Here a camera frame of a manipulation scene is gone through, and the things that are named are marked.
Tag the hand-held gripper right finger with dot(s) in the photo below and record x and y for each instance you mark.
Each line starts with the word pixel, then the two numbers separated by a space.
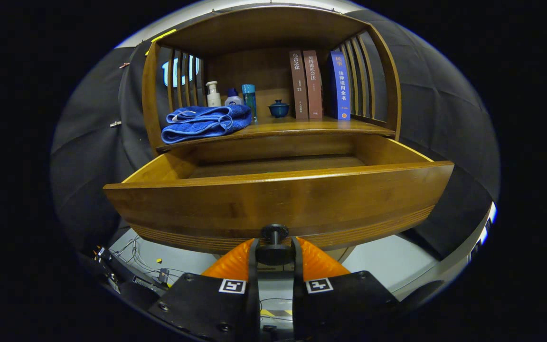
pixel 298 304

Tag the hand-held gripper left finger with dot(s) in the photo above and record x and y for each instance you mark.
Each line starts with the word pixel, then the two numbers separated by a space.
pixel 253 304

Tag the black drawer knob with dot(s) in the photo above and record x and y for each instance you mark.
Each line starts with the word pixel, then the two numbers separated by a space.
pixel 274 232

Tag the wooden drawer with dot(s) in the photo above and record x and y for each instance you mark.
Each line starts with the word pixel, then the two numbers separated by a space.
pixel 278 204

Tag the wooden countertop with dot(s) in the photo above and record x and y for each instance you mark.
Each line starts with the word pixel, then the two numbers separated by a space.
pixel 292 124

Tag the wooden cabinet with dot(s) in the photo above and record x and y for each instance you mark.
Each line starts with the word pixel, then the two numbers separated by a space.
pixel 264 28

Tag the black floor device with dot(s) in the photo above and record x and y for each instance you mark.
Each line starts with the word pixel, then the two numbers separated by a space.
pixel 112 278

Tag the blue folded towel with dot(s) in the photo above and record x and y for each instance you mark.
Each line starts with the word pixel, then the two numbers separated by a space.
pixel 197 126

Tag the blue lidded teacup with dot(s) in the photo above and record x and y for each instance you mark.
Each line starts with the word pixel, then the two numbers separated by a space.
pixel 278 110

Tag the teal clear bottle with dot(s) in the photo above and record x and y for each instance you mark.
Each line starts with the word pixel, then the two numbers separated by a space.
pixel 249 99

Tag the white bottle with blue cap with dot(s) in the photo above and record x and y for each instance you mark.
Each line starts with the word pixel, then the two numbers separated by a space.
pixel 233 99

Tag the white pump bottle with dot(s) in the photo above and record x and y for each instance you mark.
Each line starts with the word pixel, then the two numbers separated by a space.
pixel 213 97

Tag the dark brown book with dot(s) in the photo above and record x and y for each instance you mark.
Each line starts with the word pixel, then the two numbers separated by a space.
pixel 298 90

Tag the reddish brown book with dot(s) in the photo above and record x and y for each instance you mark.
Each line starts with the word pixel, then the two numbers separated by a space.
pixel 314 90

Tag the blue book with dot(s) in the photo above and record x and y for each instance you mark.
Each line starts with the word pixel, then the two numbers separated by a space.
pixel 341 90

